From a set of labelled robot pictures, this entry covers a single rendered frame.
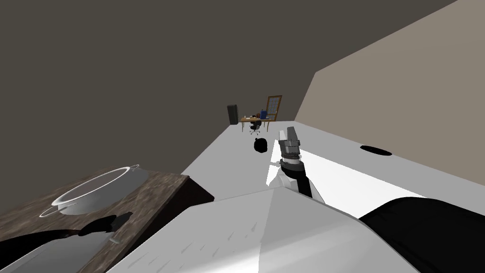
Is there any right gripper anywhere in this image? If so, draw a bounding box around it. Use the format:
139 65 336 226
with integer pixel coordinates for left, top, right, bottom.
278 127 302 156

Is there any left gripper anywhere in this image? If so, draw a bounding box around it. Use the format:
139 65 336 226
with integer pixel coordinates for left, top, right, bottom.
77 212 134 237

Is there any wooden framed window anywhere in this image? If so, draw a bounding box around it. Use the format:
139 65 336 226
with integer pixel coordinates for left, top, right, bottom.
266 95 283 122

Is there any wooden desk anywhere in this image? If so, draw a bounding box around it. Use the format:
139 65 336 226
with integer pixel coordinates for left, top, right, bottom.
240 109 274 133

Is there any dark brown wooden table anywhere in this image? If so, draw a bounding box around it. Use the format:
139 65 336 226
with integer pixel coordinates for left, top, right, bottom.
0 169 215 273

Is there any black oval mat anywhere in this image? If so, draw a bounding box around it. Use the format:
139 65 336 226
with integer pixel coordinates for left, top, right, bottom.
359 145 393 157

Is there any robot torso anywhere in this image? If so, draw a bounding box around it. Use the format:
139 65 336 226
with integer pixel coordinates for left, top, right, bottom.
106 185 419 273

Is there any silver two-handled pot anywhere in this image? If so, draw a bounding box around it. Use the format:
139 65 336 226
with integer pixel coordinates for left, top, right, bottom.
39 164 151 219

